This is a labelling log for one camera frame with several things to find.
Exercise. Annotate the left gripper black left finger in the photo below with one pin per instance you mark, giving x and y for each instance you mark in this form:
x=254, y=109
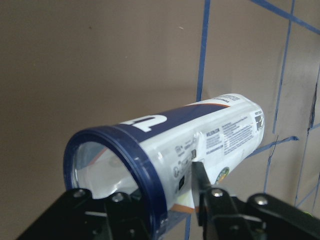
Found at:
x=76, y=215

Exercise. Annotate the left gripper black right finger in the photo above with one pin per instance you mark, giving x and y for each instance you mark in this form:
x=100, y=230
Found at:
x=223, y=216

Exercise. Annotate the white blue tennis ball can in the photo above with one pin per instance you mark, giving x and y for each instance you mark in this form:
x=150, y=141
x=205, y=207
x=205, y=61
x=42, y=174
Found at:
x=153, y=154

